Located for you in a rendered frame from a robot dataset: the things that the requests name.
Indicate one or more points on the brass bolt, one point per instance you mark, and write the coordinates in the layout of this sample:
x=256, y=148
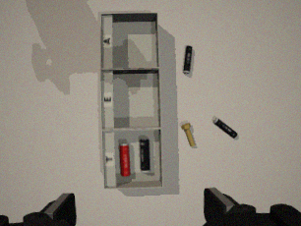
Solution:
x=186, y=127

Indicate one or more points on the grey rack of bins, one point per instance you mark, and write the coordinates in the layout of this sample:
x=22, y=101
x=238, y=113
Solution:
x=135, y=93

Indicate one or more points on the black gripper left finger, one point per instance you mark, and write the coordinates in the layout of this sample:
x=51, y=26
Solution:
x=63, y=210

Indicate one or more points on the red battery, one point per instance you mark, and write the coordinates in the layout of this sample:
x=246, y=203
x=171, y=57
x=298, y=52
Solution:
x=124, y=159

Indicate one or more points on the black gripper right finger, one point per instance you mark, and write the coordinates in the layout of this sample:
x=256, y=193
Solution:
x=216, y=203

